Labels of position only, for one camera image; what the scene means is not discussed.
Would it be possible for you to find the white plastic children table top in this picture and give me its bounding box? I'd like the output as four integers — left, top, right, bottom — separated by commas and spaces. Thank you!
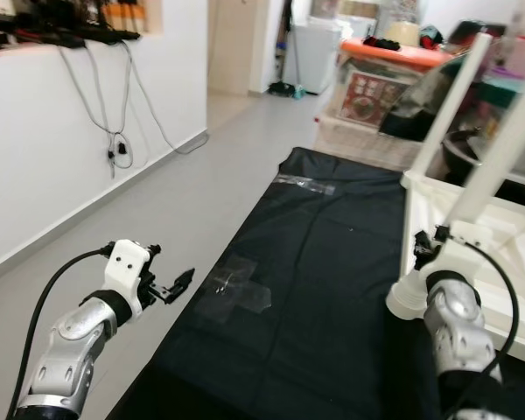
385, 169, 525, 368

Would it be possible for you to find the white plastic table leg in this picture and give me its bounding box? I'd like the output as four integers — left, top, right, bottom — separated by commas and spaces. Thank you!
444, 70, 525, 239
405, 32, 494, 186

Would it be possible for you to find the black wok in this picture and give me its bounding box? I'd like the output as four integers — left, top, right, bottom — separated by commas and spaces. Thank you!
440, 129, 501, 178

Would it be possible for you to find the black tablecloth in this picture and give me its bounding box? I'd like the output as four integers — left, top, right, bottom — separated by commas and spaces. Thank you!
108, 146, 525, 420

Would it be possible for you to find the clear tape strip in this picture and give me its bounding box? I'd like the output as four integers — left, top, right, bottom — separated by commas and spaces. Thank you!
274, 174, 339, 196

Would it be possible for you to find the black plastic bag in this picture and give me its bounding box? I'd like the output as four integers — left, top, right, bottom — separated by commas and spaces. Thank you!
379, 52, 475, 141

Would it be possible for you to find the small black cloth bundle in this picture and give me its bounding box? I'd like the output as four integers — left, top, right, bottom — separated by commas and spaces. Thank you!
362, 36, 404, 52

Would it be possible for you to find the black floor mop head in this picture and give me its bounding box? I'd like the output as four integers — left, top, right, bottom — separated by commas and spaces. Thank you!
266, 82, 308, 100

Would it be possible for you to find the beige round bowl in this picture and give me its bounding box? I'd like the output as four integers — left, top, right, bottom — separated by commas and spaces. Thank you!
384, 21, 423, 49

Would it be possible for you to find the white refrigerator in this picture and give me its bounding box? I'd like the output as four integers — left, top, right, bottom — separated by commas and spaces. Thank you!
291, 16, 344, 94

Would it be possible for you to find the black wifi router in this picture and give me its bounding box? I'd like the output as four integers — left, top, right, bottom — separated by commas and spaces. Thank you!
0, 13, 143, 52

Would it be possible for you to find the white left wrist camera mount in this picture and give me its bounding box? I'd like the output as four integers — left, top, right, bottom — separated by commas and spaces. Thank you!
103, 240, 155, 319

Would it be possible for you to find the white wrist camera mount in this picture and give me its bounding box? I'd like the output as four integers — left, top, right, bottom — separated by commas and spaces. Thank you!
103, 240, 155, 319
409, 221, 497, 291

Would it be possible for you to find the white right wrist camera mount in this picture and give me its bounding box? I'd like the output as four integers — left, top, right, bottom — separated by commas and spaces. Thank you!
409, 221, 497, 291

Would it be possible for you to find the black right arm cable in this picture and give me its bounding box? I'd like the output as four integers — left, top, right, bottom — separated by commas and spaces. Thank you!
446, 234, 520, 414

